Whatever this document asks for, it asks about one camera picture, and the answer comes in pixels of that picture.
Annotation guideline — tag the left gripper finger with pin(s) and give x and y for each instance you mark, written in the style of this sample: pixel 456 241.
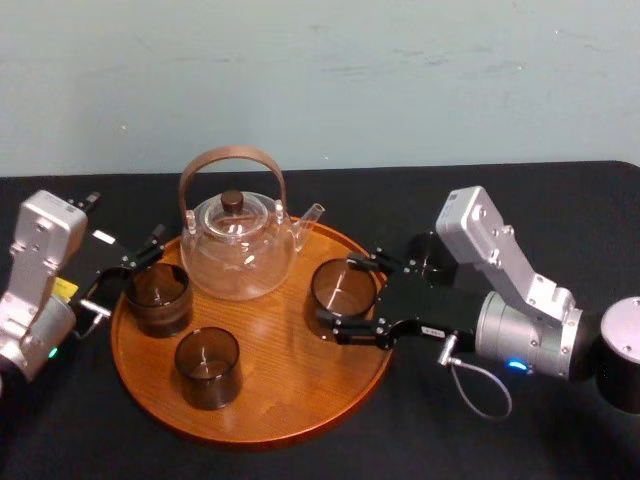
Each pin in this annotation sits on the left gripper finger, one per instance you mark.
pixel 142 255
pixel 111 274

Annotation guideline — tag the black table cloth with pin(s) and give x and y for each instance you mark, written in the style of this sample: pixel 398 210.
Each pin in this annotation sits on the black table cloth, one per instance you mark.
pixel 500 450

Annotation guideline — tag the round wooden tray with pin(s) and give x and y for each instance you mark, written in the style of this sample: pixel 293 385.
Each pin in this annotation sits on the round wooden tray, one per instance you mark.
pixel 285 385

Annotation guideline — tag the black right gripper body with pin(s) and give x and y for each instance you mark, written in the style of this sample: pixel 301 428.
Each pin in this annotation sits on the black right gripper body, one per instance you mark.
pixel 430 310

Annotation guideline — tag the smoky glass cup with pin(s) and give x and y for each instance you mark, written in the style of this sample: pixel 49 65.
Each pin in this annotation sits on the smoky glass cup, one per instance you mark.
pixel 210 385
pixel 160 315
pixel 342 295

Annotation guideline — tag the glass teapot lid wooden knob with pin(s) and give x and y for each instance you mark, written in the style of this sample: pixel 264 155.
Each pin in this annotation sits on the glass teapot lid wooden knob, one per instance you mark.
pixel 231 202

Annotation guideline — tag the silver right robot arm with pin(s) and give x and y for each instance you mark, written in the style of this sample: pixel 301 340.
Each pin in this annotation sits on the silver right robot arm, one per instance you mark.
pixel 520 330

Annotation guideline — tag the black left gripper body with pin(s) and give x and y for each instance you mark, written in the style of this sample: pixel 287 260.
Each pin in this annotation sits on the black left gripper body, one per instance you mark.
pixel 95 260

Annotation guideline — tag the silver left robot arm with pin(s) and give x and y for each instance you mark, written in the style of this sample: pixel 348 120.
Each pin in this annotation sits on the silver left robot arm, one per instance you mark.
pixel 40 240

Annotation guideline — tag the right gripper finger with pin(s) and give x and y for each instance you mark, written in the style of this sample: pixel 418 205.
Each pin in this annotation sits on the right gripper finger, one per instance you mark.
pixel 385 262
pixel 355 330

